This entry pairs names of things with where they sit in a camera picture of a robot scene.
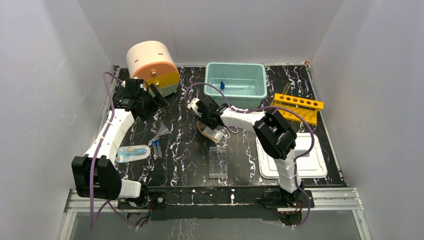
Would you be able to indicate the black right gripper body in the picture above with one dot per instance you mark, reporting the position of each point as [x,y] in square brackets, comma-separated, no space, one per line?
[204,119]

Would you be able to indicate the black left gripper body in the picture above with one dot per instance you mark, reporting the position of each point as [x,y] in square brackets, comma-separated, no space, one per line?
[151,96]

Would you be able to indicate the small clear plastic bag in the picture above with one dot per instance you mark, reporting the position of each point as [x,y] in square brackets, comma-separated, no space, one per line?
[213,134]

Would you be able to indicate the wooden test tube clamp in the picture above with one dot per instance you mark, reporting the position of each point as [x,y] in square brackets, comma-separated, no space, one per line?
[201,127]

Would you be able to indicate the glass test tube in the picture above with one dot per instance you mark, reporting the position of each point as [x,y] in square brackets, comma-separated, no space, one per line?
[286,88]

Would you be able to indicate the yellow test tube rack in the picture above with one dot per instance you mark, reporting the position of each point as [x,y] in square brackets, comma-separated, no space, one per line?
[307,108]

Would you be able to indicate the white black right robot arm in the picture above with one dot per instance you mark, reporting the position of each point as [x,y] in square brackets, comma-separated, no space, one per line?
[275,135]

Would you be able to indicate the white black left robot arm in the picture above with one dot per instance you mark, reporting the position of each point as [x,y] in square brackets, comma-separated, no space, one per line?
[94,173]

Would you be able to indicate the clear plastic funnel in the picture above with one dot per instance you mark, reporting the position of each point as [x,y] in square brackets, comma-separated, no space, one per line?
[163,130]

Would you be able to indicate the blue capped vial right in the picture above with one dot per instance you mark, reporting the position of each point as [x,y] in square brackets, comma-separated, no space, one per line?
[159,150]

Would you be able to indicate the blue capped vial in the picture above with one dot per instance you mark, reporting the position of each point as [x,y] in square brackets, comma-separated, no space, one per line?
[159,150]
[155,151]

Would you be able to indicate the blue capped vial left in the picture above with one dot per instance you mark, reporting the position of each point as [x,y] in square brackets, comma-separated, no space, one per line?
[155,151]

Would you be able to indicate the cream orange cylindrical centrifuge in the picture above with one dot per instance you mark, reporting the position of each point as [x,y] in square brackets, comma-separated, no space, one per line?
[152,62]

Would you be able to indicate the teal plastic bin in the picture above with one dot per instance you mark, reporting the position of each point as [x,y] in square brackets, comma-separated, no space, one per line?
[236,74]

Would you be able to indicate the blue packaged syringe blister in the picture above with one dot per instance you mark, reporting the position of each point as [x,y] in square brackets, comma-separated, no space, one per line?
[127,154]

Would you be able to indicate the clear well plate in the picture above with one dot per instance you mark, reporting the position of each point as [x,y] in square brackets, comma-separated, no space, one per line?
[218,167]

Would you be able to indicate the white bin lid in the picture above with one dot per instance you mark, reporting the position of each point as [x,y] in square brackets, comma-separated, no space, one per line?
[310,166]

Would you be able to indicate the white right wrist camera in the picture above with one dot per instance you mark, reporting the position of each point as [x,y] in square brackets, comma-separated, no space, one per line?
[192,105]

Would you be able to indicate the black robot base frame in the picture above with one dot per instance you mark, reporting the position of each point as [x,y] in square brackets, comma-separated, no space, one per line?
[221,202]

